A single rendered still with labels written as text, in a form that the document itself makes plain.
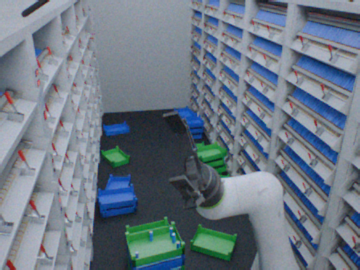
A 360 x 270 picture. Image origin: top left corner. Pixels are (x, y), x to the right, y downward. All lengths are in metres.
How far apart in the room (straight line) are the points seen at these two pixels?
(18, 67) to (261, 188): 0.86
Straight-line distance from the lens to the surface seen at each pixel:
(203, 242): 2.70
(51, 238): 1.51
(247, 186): 0.89
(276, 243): 1.00
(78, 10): 3.31
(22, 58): 1.24
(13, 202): 1.07
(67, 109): 2.02
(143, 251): 2.06
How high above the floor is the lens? 1.84
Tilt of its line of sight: 25 degrees down
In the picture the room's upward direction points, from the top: straight up
